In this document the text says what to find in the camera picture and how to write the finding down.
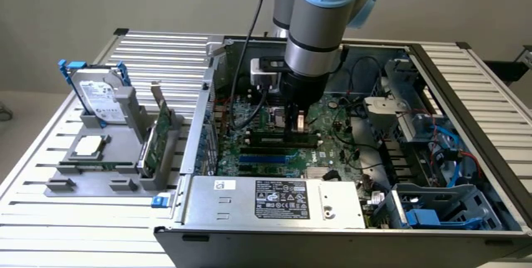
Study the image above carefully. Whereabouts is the white black wrist camera box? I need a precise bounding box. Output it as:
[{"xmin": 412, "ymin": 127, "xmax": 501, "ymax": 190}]
[{"xmin": 250, "ymin": 57, "xmax": 288, "ymax": 93}]

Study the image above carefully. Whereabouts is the green graphics card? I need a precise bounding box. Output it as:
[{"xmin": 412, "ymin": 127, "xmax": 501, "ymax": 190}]
[{"xmin": 137, "ymin": 81, "xmax": 176, "ymax": 178}]

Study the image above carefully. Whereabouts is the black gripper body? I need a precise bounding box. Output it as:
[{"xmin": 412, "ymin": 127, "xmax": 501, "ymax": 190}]
[{"xmin": 277, "ymin": 71, "xmax": 329, "ymax": 115}]

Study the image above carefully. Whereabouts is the green RAM stick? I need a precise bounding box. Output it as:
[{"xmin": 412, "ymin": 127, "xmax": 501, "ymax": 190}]
[
  {"xmin": 58, "ymin": 161, "xmax": 137, "ymax": 170},
  {"xmin": 248, "ymin": 133, "xmax": 321, "ymax": 148}
]

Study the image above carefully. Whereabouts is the silver hard disk blue carrier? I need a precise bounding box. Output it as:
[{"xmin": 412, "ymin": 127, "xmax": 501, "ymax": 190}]
[{"xmin": 57, "ymin": 59, "xmax": 134, "ymax": 125}]

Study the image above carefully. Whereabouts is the black looped wire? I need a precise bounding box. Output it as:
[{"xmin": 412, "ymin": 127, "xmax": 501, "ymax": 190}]
[{"xmin": 348, "ymin": 55, "xmax": 384, "ymax": 96}]

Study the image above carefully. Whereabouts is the long black wire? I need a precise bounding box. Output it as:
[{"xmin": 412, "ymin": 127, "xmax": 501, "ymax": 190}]
[{"xmin": 330, "ymin": 105, "xmax": 389, "ymax": 170}]

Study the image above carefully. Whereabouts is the blue expansion slot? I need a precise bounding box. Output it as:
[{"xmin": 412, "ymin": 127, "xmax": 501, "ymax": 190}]
[{"xmin": 237, "ymin": 154, "xmax": 292, "ymax": 165}]

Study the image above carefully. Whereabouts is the silver CPU chip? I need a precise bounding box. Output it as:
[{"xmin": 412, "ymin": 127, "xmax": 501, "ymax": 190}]
[{"xmin": 73, "ymin": 136, "xmax": 105, "ymax": 157}]

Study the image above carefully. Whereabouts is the blue data wire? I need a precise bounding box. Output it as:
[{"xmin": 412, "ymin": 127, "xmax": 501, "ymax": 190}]
[{"xmin": 430, "ymin": 123, "xmax": 480, "ymax": 188}]

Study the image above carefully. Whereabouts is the silver chipset heat sink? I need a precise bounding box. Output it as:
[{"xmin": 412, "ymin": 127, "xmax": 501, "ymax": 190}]
[{"xmin": 304, "ymin": 168, "xmax": 334, "ymax": 182}]

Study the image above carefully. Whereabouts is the grey parts rack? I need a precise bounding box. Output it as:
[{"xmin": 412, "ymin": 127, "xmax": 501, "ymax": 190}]
[{"xmin": 42, "ymin": 85, "xmax": 186, "ymax": 199}]

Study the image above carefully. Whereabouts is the blue case latch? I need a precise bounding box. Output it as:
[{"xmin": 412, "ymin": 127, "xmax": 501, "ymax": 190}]
[{"xmin": 150, "ymin": 193, "xmax": 172, "ymax": 209}]

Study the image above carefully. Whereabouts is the grey drive cage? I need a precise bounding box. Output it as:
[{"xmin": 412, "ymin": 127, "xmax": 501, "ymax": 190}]
[{"xmin": 362, "ymin": 58, "xmax": 444, "ymax": 143}]

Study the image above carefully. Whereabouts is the silver power supply unit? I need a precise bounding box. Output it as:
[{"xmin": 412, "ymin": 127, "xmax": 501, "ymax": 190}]
[{"xmin": 181, "ymin": 175, "xmax": 368, "ymax": 230}]

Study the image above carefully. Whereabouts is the black camera cable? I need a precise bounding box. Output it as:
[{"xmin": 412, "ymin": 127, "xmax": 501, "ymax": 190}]
[{"xmin": 229, "ymin": 0, "xmax": 269, "ymax": 131}]

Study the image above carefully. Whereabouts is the green motherboard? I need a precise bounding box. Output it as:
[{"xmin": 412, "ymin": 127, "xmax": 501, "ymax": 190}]
[{"xmin": 209, "ymin": 92, "xmax": 377, "ymax": 185}]

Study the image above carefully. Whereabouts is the red data wire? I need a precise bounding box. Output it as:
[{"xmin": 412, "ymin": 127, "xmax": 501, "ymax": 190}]
[{"xmin": 460, "ymin": 151, "xmax": 486, "ymax": 179}]

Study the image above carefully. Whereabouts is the grey disk bay blue latch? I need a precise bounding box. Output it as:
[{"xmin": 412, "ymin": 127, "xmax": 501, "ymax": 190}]
[{"xmin": 388, "ymin": 182, "xmax": 502, "ymax": 231}]

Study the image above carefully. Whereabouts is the black open PC case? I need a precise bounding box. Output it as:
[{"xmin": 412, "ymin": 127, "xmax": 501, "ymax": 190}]
[{"xmin": 153, "ymin": 35, "xmax": 532, "ymax": 268}]

